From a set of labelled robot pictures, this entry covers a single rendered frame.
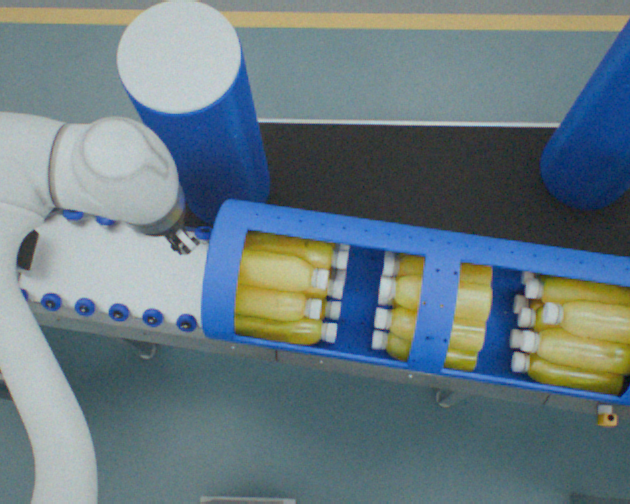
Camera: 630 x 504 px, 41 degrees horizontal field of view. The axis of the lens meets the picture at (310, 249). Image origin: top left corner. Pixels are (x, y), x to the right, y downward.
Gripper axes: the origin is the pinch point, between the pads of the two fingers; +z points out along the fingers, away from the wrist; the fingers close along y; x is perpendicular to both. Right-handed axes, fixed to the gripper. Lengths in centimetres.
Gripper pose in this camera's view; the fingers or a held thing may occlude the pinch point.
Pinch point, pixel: (180, 240)
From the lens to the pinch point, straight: 132.5
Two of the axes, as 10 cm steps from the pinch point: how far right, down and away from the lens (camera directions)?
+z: 0.3, 2.4, 9.7
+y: -7.1, -6.8, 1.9
